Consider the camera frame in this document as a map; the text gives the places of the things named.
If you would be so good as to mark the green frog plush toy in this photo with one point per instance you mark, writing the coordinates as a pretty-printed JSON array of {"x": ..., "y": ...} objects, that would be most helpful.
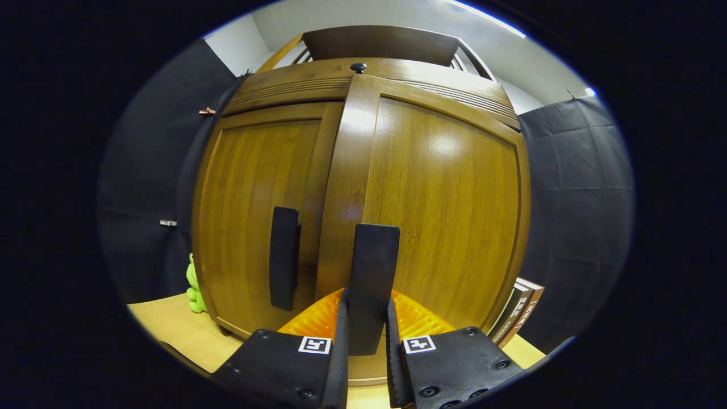
[{"x": 194, "y": 289}]

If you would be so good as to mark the dark book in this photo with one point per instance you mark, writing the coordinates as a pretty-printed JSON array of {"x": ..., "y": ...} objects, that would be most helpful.
[{"x": 519, "y": 309}]

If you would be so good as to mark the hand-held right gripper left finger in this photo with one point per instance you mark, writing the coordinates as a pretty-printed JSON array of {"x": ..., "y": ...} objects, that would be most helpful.
[{"x": 341, "y": 363}]

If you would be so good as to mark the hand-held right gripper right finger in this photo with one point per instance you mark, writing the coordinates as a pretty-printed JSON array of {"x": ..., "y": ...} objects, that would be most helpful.
[{"x": 393, "y": 369}]

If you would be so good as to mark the black round drawer knob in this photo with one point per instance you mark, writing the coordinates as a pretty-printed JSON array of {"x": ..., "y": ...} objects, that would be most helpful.
[{"x": 358, "y": 67}]

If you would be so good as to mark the wooden shoe cabinet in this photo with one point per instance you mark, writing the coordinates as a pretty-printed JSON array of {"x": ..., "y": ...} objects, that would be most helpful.
[{"x": 380, "y": 42}]

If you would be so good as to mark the black backdrop cloth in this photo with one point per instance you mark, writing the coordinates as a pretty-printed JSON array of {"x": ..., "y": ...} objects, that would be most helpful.
[
  {"x": 579, "y": 216},
  {"x": 147, "y": 170}
]

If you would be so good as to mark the wooden cabinet door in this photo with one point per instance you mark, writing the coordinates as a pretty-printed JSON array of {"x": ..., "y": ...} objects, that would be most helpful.
[
  {"x": 443, "y": 216},
  {"x": 244, "y": 216}
]

